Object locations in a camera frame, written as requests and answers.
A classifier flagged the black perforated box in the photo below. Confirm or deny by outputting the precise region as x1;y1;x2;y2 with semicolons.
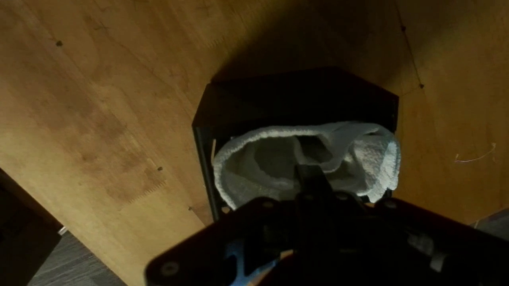
193;66;400;220

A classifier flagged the light blue cloth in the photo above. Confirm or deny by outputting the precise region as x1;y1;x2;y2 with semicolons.
212;120;402;209

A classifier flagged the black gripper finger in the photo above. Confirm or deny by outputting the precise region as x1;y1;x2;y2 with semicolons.
297;165;336;212

